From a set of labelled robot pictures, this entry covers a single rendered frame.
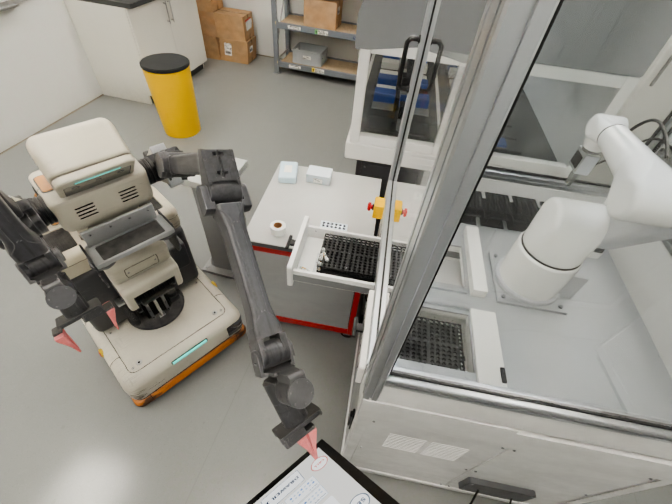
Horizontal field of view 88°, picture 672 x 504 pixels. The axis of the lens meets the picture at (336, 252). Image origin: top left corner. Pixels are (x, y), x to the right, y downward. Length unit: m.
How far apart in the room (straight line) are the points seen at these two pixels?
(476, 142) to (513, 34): 0.10
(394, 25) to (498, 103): 1.38
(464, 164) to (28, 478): 2.17
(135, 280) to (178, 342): 0.52
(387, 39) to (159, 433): 2.10
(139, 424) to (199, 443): 0.32
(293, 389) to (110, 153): 0.81
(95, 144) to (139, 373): 1.10
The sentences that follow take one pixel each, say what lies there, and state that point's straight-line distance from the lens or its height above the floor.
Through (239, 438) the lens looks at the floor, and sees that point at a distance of 1.97.
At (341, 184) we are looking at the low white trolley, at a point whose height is 0.76.
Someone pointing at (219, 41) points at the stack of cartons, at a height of 0.23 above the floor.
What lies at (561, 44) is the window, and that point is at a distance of 0.40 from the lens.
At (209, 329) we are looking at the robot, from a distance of 1.92.
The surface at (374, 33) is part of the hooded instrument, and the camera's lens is 1.76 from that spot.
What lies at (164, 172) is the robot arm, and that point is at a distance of 1.18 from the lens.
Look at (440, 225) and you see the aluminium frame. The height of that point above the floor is 1.58.
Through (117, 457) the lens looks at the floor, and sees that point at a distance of 2.12.
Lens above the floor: 1.89
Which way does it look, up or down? 48 degrees down
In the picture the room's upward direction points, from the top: 6 degrees clockwise
